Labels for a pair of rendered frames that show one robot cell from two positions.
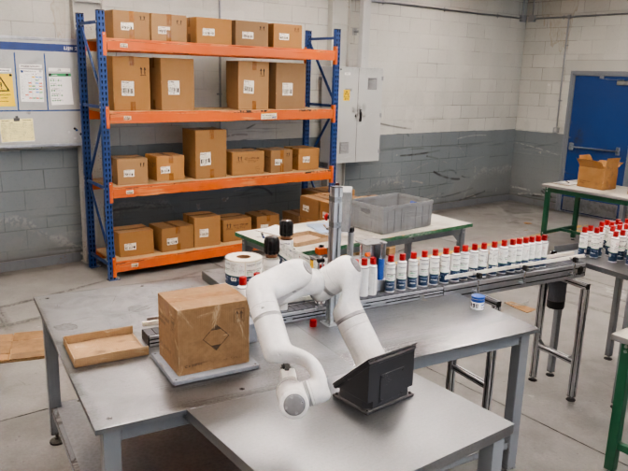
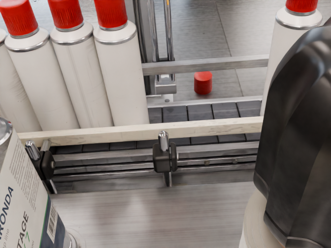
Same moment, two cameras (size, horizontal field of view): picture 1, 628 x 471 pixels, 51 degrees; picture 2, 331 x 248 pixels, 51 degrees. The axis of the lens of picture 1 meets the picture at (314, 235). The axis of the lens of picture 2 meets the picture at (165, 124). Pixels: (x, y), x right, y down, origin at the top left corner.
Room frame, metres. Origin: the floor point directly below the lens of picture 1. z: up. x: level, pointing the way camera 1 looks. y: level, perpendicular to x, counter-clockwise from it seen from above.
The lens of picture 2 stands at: (3.46, 0.20, 1.24)
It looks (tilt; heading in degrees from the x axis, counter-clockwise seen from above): 44 degrees down; 212
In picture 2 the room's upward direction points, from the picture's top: 5 degrees counter-clockwise
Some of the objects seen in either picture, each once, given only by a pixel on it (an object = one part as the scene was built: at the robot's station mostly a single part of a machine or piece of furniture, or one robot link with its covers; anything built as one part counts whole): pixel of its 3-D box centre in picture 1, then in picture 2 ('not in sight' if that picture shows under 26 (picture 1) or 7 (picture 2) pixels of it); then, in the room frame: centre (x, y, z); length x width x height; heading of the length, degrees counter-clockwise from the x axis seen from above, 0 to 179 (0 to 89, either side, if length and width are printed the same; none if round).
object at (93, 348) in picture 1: (105, 345); not in sight; (2.63, 0.88, 0.85); 0.30 x 0.26 x 0.04; 120
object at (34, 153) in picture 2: not in sight; (47, 163); (3.28, -0.10, 0.89); 0.06 x 0.03 x 0.12; 30
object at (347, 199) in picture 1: (340, 208); not in sight; (3.11, -0.12, 1.38); 0.17 x 0.10 x 0.19; 175
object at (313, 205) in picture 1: (336, 221); not in sight; (7.61, -0.26, 0.32); 1.20 x 0.83 x 0.64; 36
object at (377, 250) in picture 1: (370, 264); not in sight; (3.42, -0.31, 1.01); 0.14 x 0.13 x 0.26; 120
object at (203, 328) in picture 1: (203, 327); not in sight; (2.53, 0.44, 0.99); 0.30 x 0.24 x 0.27; 121
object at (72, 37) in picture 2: not in sight; (82, 71); (3.18, -0.09, 0.98); 0.05 x 0.05 x 0.20
